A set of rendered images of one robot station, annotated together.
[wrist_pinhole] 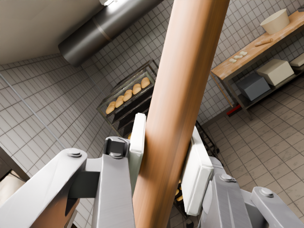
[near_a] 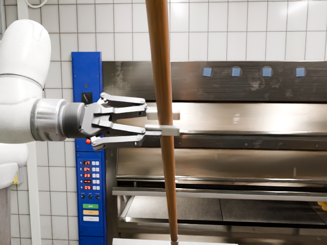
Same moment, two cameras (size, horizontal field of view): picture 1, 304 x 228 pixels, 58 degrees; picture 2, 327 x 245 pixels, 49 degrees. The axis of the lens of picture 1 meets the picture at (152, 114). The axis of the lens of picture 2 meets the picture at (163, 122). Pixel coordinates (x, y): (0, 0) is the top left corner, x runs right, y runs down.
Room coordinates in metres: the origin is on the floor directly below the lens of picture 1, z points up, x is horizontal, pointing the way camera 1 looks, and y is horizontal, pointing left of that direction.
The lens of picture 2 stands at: (0.09, -0.72, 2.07)
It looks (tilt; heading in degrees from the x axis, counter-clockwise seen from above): 9 degrees down; 84
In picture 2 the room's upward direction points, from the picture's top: straight up
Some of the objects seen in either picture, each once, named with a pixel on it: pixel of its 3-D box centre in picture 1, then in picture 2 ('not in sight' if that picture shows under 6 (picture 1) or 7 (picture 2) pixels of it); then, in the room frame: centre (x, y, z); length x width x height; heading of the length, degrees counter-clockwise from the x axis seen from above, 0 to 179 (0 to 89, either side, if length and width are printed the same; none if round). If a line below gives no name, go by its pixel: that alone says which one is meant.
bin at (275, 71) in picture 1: (274, 71); not in sight; (4.33, -2.06, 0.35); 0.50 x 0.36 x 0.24; 171
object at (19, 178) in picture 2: not in sight; (12, 174); (-0.57, 1.36, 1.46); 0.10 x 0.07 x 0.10; 169
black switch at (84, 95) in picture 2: not in sight; (85, 94); (-0.13, 1.26, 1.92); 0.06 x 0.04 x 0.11; 169
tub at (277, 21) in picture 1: (276, 22); not in sight; (4.32, -2.50, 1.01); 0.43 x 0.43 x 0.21
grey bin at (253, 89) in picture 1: (252, 86); not in sight; (4.41, -1.65, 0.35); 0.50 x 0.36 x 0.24; 169
